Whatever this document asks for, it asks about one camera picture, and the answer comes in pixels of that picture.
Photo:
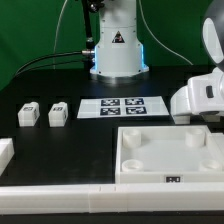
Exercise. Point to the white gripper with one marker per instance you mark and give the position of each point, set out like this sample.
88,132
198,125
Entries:
203,95

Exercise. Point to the white square tabletop tray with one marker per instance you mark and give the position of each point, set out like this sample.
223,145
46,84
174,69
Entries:
167,154

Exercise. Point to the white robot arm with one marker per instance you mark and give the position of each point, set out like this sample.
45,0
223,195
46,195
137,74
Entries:
119,56

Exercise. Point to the white sheet with markers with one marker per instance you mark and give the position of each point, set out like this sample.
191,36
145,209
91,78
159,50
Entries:
122,107

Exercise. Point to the black vertical pole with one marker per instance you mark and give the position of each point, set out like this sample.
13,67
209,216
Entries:
88,31

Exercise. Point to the white left barrier block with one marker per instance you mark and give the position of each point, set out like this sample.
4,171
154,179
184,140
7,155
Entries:
6,153

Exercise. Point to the white front barrier wall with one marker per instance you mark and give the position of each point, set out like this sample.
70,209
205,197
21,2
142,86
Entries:
102,198

